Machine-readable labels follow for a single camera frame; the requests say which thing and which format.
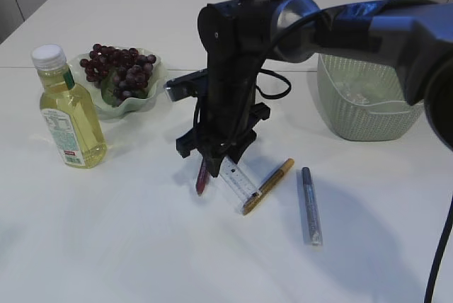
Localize clear plastic ruler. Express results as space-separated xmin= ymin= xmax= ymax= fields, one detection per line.
xmin=219 ymin=156 xmax=262 ymax=215

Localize yellow tea bottle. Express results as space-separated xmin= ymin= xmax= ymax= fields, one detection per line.
xmin=31 ymin=44 xmax=107 ymax=168

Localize red glitter pen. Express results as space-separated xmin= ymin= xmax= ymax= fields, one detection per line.
xmin=195 ymin=159 xmax=210 ymax=196

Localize clear plastic sheet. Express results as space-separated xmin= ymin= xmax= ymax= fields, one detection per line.
xmin=335 ymin=79 xmax=379 ymax=105

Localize silver glitter pen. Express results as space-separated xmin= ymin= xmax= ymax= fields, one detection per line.
xmin=302 ymin=167 xmax=323 ymax=246

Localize gold marker pen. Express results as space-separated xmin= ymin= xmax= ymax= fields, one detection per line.
xmin=242 ymin=158 xmax=294 ymax=216

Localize red grape bunch with leaf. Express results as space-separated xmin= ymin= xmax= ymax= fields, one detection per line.
xmin=79 ymin=43 xmax=158 ymax=107

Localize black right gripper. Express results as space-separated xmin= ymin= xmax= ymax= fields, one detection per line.
xmin=176 ymin=103 xmax=270 ymax=178

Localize pale green wavy plate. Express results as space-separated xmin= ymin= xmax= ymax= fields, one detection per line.
xmin=68 ymin=48 xmax=167 ymax=118

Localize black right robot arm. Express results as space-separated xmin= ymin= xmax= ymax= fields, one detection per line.
xmin=166 ymin=0 xmax=452 ymax=176

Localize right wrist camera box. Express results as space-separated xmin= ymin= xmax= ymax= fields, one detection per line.
xmin=164 ymin=69 xmax=208 ymax=102

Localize green plastic woven basket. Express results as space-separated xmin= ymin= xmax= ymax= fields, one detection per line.
xmin=317 ymin=55 xmax=424 ymax=142

